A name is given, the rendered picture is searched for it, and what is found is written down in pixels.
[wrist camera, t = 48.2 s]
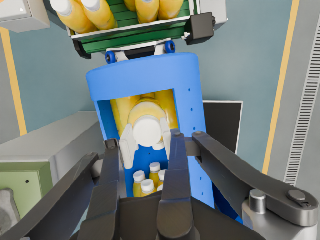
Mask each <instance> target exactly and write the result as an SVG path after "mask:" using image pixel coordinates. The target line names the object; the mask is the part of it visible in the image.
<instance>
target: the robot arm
mask: <svg viewBox="0 0 320 240"><path fill-rule="evenodd" d="M160 125H161V130H162V136H163V141H164V145H165V150H166V154H167V159H168V160H169V161H168V170H165V173H164V180H163V187H162V190H159V191H156V192H154V193H151V194H149V195H146V196H143V197H127V194H126V183H125V171H124V167H125V168H126V169H129V168H131V167H132V165H133V159H134V152H135V146H136V141H135V139H134V136H133V127H132V124H131V123H128V124H127V125H126V127H125V129H124V131H123V133H122V136H121V138H120V139H118V140H117V138H110V139H107V140H104V142H103V143H104V147H105V153H103V154H101V155H98V153H97V152H89V153H87V154H85V155H84V156H83V157H82V158H81V159H80V160H79V161H78V162H77V163H76V164H75V165H74V166H73V167H72V168H71V169H70V170H69V171H68V172H67V173H66V174H65V175H64V176H63V177H62V178H61V179H60V180H59V181H58V182H57V183H56V184H55V185H54V186H53V187H52V188H51V189H50V190H49V191H48V192H47V193H46V194H45V195H44V196H43V197H42V198H41V199H40V200H39V201H38V202H37V203H36V204H35V205H34V206H33V207H32V208H31V210H30V211H29V212H28V213H27V214H26V215H25V216H24V217H23V218H22V219H21V218H20V215H19V212H18V209H17V206H16V204H15V201H14V197H13V195H14V192H13V190H12V189H11V188H8V187H6V188H3V189H1V190H0V240H316V235H317V222H318V221H317V219H318V207H319V203H318V201H317V199H316V198H315V197H314V196H313V195H312V194H310V193H308V192H306V191H304V190H302V189H299V188H297V187H295V186H292V185H290V184H287V183H285V182H283V181H281V180H278V179H276V178H273V177H271V176H268V175H266V174H264V173H261V172H260V171H258V170H257V169H256V168H254V167H253V166H251V165H250V164H248V163H247V162H246V161H245V160H243V159H242V158H240V157H239V156H237V155H236V154H235V153H233V152H232V151H230V150H229V149H227V148H226V147H225V146H223V145H222V144H220V143H219V142H218V141H216V140H215V139H214V138H212V137H211V136H210V135H208V134H207V133H205V132H203V131H196V132H193V133H192V134H191V135H192V137H185V136H184V134H183V133H181V132H180V130H179V129H178V128H173V129H169V127H168V125H167V122H166V119H165V118H164V117H161V118H160ZM187 156H195V160H196V161H197V162H198V164H199V165H200V166H201V167H202V169H203V170H204V171H205V172H206V174H207V175H208V177H209V178H210V179H211V180H212V182H213V183H214V184H215V186H216V187H217V188H218V190H219V191H220V192H221V194H222V195H223V196H224V198H225V199H226V200H227V202H228V203H229V204H230V205H231V206H232V208H233V209H234V210H235V212H236V213H237V214H238V215H239V216H240V218H241V219H242V220H243V224H241V223H239V222H238V221H236V220H234V219H232V218H231V217H229V216H227V215H225V214H223V213H222V212H220V211H218V210H216V209H214V208H213V207H211V206H209V205H207V204H205V203H204V202H202V201H200V200H198V199H196V198H195V197H193V196H192V192H191V184H190V173H189V166H188V157H187ZM123 164H124V166H123ZM88 206H89V207H88ZM87 207H88V211H87V215H86V219H85V220H84V221H82V223H81V225H80V229H79V230H78V231H77V232H76V233H75V234H73V232H74V230H75V229H76V227H77V225H78V223H79V221H80V219H81V218H82V216H83V214H84V212H85V210H86V209H87ZM72 234H73V235H72Z"/></svg>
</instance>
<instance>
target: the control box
mask: <svg viewBox="0 0 320 240"><path fill-rule="evenodd" d="M0 26H1V27H3V28H6V29H9V30H11V31H14V32H16V33H19V32H25V31H30V30H38V29H44V28H50V22H49V18H48V15H47V12H46V9H45V6H44V3H43V0H0Z"/></svg>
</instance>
